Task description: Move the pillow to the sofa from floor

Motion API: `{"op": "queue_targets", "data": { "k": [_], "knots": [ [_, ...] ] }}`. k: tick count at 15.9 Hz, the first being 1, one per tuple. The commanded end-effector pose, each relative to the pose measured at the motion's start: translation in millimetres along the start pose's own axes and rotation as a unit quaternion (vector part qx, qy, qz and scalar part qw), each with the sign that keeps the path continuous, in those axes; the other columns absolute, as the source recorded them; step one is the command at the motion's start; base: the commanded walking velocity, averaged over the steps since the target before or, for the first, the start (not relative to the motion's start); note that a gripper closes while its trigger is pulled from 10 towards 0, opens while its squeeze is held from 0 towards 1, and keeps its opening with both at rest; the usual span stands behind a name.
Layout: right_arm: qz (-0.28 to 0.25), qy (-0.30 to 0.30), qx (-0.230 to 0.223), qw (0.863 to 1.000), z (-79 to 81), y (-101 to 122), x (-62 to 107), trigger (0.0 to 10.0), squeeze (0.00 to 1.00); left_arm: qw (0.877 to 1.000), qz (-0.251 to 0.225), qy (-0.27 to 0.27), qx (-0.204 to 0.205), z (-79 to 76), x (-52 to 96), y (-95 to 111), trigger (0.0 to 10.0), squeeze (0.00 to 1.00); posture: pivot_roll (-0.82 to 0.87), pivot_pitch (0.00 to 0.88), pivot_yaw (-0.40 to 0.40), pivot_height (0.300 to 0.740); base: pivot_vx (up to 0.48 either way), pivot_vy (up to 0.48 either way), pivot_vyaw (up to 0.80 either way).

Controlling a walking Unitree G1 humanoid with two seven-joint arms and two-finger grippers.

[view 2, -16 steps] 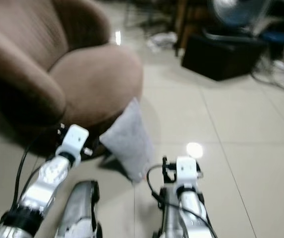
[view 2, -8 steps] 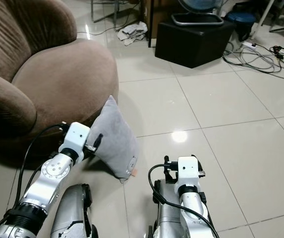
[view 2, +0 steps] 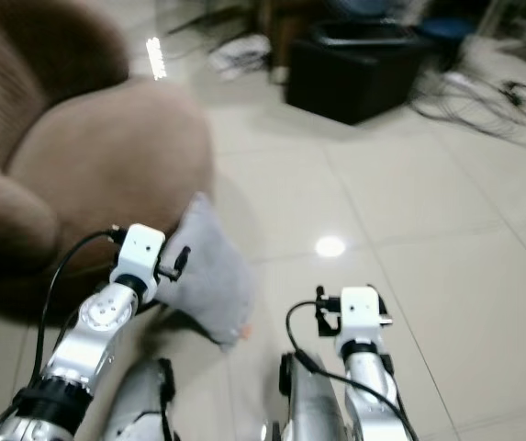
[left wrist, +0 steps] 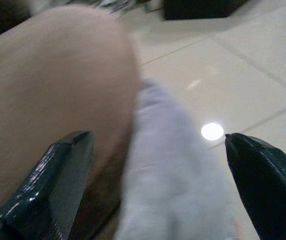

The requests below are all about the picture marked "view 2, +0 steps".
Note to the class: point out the grey left robot leg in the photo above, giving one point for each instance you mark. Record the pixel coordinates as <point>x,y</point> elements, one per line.
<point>143,404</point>

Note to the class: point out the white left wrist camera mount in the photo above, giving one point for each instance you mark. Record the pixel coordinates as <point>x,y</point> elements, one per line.
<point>139,253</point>

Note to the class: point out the grey robot leg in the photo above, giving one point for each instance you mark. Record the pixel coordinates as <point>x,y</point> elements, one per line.
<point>308,404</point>
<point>143,404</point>

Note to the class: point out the grey square pillow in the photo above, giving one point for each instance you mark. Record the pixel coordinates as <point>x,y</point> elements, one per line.
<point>217,276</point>

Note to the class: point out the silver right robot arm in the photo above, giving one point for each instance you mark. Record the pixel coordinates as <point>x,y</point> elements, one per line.
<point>373,386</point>

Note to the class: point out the black box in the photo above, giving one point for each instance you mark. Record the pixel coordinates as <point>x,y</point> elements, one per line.
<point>359,73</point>

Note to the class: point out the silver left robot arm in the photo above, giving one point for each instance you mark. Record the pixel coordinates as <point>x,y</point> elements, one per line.
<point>88,340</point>

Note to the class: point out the grey right robot leg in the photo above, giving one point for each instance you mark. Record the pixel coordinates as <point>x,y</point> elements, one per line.
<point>308,404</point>

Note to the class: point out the brown velvet round sofa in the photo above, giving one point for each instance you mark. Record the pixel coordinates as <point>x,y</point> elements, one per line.
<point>97,156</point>

